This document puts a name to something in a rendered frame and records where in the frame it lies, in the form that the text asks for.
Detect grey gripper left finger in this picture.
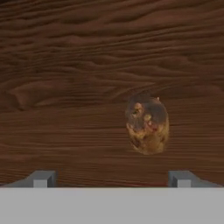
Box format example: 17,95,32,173
3,170,58,188

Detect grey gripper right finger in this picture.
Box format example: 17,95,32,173
167,170,223,188

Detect brown bread roll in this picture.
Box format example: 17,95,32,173
124,94,171,156

